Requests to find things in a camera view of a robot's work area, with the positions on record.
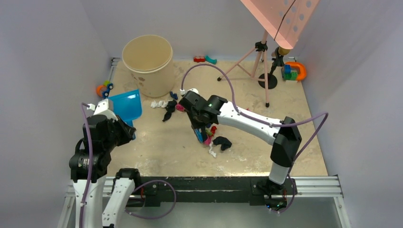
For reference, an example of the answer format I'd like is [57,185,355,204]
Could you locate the blue hand brush black bristles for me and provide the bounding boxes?
[193,127,208,143]

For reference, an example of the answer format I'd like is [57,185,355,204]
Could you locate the blue plastic dustpan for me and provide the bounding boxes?
[108,89,143,128]

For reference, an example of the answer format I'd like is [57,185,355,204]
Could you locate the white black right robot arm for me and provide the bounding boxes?
[179,89,302,195]

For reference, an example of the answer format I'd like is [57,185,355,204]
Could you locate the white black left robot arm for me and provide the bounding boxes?
[69,114,142,228]

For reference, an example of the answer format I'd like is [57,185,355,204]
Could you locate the red paper scrap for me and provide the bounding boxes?
[210,126,217,136]

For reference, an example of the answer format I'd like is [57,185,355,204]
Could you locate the green and pink paper scrap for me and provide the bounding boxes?
[203,129,213,145]

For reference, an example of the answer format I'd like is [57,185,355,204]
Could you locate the pink crumpled paper near bucket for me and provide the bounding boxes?
[175,103,185,112]

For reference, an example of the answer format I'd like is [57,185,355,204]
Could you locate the black paper scrap near bucket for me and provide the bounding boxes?
[162,100,177,122]

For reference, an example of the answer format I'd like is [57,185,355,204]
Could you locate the dark blue scrap by bucket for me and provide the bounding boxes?
[169,91,178,101]

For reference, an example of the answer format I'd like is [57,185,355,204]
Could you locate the black crumpled paper scrap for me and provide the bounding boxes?
[212,136,232,151]

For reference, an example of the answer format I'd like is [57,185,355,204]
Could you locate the white paper scrap front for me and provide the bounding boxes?
[209,142,217,158]

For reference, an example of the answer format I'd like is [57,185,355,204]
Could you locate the white paper scrap near bucket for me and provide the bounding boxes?
[150,100,168,108]

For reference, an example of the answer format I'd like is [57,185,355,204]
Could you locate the orange toy car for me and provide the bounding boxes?
[96,80,114,99]

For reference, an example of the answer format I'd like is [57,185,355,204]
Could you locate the teal curved toy piece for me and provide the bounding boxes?
[204,55,218,65]

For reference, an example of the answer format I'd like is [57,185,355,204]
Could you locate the red toy block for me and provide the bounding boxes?
[193,56,205,63]

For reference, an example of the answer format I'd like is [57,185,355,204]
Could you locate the beige round bucket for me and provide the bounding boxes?
[122,35,175,97]

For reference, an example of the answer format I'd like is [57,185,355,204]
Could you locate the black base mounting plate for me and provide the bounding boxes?
[129,176,297,209]

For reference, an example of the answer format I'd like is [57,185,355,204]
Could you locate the orange horseshoe toy with blocks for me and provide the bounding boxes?
[281,62,307,81]

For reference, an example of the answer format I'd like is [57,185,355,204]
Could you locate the pink music stand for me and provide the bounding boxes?
[217,0,320,107]

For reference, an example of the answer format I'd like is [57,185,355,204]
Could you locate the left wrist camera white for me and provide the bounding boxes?
[86,98,118,121]

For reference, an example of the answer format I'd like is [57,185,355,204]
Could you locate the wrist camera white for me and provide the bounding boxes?
[180,88,199,97]
[86,98,118,121]

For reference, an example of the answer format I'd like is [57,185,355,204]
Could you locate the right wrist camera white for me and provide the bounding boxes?
[180,88,199,97]

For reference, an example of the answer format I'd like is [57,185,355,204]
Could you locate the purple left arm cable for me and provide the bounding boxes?
[78,102,95,228]

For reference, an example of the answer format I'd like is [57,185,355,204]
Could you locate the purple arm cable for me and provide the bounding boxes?
[78,102,95,228]
[180,64,329,175]

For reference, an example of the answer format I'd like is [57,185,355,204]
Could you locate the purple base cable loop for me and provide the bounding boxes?
[122,180,177,220]

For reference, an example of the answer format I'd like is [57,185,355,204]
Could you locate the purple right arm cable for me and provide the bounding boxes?
[180,64,329,175]

